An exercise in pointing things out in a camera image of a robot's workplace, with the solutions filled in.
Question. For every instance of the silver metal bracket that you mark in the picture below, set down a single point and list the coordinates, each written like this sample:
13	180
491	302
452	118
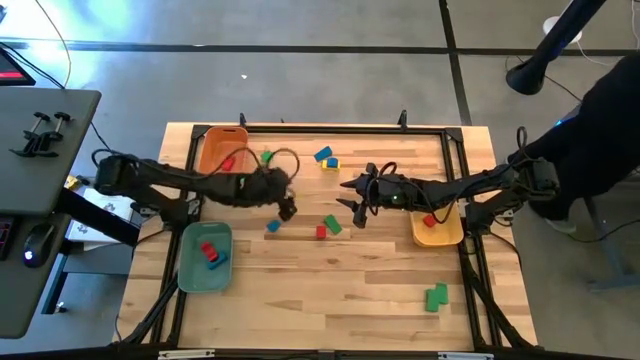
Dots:
465	356
185	354

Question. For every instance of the black monitor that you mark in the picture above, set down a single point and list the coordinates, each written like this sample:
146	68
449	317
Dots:
12	72

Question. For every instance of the long green block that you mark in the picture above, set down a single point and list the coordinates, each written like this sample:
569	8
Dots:
431	301
333	224
442	292

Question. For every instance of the white round device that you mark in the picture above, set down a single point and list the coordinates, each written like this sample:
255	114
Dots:
550	24

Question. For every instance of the grey chair base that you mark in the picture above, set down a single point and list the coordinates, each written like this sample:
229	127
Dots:
597	240

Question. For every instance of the black pole stand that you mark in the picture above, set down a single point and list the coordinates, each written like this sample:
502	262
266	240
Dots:
550	45

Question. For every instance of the red wedge block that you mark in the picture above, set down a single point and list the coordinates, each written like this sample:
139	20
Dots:
228	164

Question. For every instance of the black computer mouse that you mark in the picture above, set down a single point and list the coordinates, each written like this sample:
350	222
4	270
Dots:
40	245

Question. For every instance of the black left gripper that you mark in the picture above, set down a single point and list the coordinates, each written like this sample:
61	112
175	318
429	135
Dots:
267	187

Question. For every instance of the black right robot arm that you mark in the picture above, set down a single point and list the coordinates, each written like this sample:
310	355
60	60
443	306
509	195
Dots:
475	185

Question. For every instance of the dark desk leg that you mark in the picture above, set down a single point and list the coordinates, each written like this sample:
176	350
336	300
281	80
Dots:
54	285

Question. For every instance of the person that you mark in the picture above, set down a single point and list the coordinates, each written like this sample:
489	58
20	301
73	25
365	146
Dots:
600	140

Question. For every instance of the yellow plastic bin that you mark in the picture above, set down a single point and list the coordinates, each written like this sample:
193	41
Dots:
440	237

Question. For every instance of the dark keyboard shelf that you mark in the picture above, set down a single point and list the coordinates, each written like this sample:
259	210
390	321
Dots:
30	310

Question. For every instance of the teal plastic bin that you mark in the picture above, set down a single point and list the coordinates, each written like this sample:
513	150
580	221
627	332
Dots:
192	275

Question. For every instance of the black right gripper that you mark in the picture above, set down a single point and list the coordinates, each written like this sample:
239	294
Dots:
387	192

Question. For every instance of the yellow arch block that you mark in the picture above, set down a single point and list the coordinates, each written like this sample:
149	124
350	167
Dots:
324	164

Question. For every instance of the dark grey desk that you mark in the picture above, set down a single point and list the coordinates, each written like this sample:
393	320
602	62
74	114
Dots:
30	185

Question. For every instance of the long red block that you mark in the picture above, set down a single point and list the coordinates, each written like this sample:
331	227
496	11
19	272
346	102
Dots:
209	251

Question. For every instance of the small yellow object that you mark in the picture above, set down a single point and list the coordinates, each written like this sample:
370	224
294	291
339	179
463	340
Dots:
72	182

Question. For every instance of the orange plastic bin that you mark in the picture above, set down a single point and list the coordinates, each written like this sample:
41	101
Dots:
220	145

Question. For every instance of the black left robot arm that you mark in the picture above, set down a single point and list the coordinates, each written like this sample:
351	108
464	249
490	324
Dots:
175	175

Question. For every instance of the black keyboard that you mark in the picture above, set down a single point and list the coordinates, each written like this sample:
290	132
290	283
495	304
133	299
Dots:
5	237

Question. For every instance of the black aluminium table frame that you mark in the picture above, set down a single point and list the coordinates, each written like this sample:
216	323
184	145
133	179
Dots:
350	131

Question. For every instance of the black screw clamp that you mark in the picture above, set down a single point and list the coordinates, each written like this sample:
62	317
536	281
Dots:
50	137
31	142

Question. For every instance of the small red block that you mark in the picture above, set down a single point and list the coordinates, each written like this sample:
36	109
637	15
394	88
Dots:
430	220

